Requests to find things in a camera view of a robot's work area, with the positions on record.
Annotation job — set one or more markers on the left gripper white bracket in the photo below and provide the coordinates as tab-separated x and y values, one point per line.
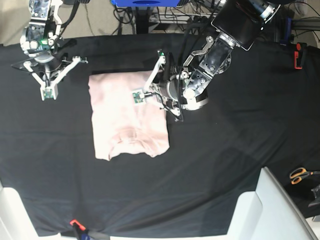
162	87

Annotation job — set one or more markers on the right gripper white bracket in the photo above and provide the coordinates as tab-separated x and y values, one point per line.
49	70

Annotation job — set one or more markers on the pink T-shirt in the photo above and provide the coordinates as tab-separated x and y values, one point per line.
119	125

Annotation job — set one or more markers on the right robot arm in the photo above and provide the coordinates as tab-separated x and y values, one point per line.
45	28

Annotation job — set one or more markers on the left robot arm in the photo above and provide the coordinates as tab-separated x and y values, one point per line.
183	86

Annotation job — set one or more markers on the blue plastic box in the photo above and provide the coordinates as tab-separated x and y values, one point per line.
145	3

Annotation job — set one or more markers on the black table cloth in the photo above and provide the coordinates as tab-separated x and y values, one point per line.
261	112

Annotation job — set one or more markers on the red clamp on table edge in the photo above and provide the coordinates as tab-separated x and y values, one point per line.
300	54

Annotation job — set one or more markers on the white bin left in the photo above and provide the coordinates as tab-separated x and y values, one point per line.
15	223

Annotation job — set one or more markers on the white bin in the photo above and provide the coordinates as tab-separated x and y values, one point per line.
268	213
15	223

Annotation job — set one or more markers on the red black clamp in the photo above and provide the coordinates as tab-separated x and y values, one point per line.
80	232

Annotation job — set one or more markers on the white bin right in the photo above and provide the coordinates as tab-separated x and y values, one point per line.
268	213

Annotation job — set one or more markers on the black table leg post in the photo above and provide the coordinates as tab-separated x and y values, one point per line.
142	15

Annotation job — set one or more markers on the orange handled scissors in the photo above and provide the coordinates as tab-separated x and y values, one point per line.
301	173

